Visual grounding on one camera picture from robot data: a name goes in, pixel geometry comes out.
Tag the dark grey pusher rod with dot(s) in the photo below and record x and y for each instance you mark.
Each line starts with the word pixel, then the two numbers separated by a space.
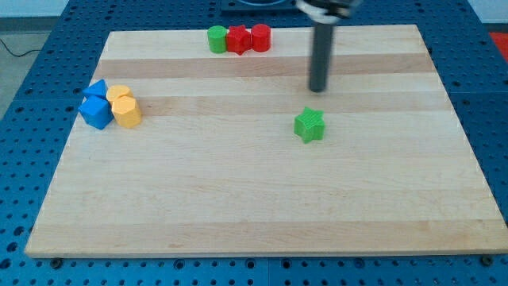
pixel 320 56

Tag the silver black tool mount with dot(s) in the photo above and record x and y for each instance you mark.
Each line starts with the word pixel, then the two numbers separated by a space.
pixel 328 11

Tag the green star block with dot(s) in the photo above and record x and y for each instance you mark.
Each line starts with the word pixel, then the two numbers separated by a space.
pixel 309 125

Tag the red star block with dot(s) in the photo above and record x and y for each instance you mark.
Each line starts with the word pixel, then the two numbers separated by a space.
pixel 238 39

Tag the red cylinder block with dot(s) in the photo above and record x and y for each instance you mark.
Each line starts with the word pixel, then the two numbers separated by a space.
pixel 261 37

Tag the green cylinder block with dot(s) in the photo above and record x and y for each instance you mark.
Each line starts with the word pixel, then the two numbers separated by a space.
pixel 216 36

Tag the yellow hexagon block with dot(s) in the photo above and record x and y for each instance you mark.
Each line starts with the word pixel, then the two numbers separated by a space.
pixel 126 112

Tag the yellow cylinder block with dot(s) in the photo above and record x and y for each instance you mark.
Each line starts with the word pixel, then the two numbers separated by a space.
pixel 115 92

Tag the blue triangle block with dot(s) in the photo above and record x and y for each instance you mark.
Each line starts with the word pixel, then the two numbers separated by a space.
pixel 98 89

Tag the blue cube block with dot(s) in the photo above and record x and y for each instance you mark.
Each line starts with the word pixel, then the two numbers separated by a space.
pixel 96 112

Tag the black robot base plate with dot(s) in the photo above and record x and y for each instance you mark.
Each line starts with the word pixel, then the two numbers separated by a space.
pixel 252 6

